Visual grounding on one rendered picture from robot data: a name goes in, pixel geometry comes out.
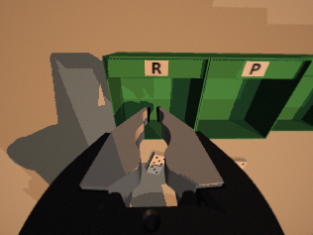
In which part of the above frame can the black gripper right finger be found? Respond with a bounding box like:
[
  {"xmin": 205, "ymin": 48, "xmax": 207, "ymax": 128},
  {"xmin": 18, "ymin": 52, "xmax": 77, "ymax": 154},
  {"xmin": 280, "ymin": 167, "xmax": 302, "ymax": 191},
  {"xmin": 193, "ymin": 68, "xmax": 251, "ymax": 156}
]
[{"xmin": 156, "ymin": 106, "xmax": 285, "ymax": 235}]

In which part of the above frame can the tan domino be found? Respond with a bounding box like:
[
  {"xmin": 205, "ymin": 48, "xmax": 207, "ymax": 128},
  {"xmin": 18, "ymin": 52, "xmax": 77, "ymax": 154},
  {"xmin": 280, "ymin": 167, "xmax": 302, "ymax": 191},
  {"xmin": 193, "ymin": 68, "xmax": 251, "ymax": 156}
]
[
  {"xmin": 232, "ymin": 159, "xmax": 247, "ymax": 169},
  {"xmin": 146, "ymin": 152, "xmax": 164, "ymax": 175}
]

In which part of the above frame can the green rack of three bins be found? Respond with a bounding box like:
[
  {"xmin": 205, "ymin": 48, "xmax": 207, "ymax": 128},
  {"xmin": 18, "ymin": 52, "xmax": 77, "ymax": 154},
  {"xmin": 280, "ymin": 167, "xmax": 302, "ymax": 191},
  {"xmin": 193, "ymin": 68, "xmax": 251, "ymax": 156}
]
[{"xmin": 102, "ymin": 52, "xmax": 313, "ymax": 140}]

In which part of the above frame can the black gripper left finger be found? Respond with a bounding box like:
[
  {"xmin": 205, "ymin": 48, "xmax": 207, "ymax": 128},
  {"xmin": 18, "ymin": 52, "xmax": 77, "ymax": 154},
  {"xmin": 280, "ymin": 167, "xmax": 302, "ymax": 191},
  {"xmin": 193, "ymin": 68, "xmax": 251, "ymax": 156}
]
[{"xmin": 18, "ymin": 106, "xmax": 151, "ymax": 235}]

